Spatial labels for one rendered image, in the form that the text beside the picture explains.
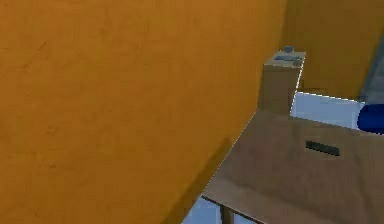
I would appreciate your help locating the grey round bowl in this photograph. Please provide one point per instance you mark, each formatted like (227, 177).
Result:
(288, 49)

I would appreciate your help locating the small grey cup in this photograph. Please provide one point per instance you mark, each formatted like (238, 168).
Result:
(296, 61)

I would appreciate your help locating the blue book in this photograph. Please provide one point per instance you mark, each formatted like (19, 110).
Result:
(283, 58)

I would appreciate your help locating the blue pillow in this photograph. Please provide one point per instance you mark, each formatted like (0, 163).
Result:
(371, 118)

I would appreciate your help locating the brown wooden nightstand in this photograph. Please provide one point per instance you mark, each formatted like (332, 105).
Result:
(279, 86)

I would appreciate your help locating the black remote control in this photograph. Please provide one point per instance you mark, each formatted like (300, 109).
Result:
(322, 148)

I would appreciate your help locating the white bed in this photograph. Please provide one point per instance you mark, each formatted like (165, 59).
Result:
(325, 108)

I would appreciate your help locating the brown wooden desk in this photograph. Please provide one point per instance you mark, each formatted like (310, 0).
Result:
(286, 180)

